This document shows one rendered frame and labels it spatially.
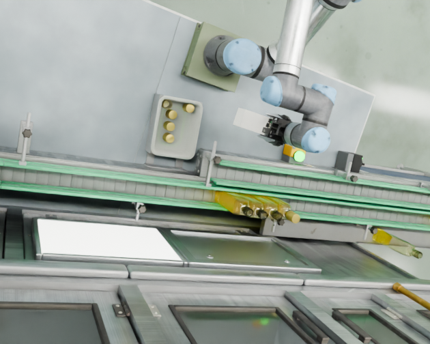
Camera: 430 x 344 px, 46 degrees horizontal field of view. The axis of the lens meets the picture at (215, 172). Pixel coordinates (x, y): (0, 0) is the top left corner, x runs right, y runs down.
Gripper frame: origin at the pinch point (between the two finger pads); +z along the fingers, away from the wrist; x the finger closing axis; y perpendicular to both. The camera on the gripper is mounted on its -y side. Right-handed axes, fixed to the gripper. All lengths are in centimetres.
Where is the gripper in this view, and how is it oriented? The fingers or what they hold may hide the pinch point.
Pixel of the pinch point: (269, 127)
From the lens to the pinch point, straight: 178.3
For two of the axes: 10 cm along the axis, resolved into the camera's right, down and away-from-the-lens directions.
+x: -3.1, 9.4, 0.9
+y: -8.8, -2.5, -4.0
